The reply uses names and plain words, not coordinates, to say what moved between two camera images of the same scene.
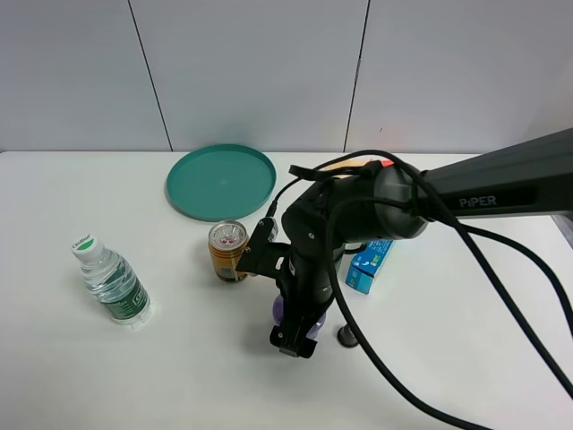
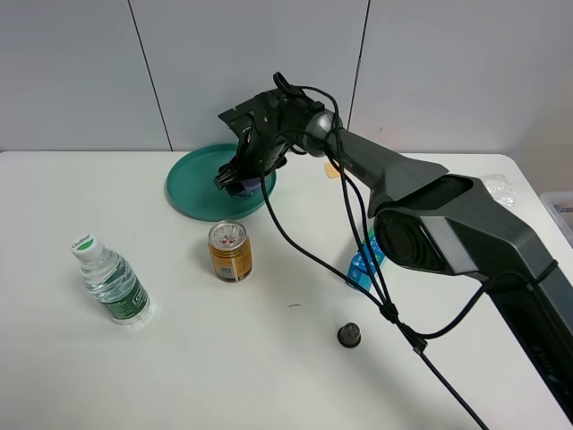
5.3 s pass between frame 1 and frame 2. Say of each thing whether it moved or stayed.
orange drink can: stayed
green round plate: stayed
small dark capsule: stayed
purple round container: moved
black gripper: moved
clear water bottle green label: stayed
